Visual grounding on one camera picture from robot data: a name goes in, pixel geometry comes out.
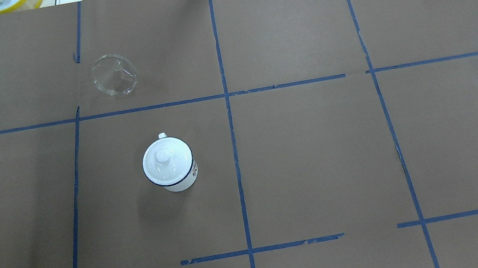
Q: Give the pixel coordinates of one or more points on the white mug lid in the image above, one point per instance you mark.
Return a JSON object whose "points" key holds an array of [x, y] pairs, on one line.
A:
{"points": [[167, 161]]}

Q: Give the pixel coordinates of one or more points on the clear glass funnel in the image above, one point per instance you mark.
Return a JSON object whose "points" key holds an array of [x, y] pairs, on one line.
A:
{"points": [[114, 75]]}

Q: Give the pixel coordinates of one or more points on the white enamel mug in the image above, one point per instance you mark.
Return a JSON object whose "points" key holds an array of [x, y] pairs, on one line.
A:
{"points": [[176, 173]]}

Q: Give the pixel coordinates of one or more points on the brown paper table cover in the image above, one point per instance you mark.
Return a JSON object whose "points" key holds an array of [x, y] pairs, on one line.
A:
{"points": [[260, 134]]}

